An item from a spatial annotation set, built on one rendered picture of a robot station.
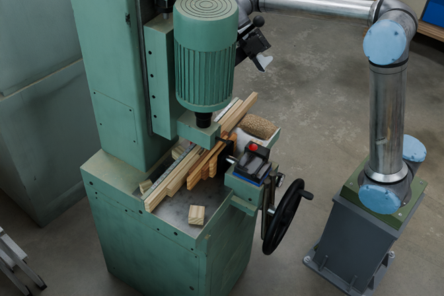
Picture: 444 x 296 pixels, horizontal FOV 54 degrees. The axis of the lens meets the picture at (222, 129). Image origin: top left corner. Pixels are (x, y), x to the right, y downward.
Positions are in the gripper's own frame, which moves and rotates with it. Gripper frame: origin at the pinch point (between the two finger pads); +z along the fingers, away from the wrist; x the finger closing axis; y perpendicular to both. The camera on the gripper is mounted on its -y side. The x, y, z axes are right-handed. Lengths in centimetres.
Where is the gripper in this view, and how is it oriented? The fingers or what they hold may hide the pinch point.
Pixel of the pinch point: (248, 53)
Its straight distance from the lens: 135.6
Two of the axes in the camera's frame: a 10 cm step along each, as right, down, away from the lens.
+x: 5.8, 7.8, 2.3
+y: 8.1, -5.6, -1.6
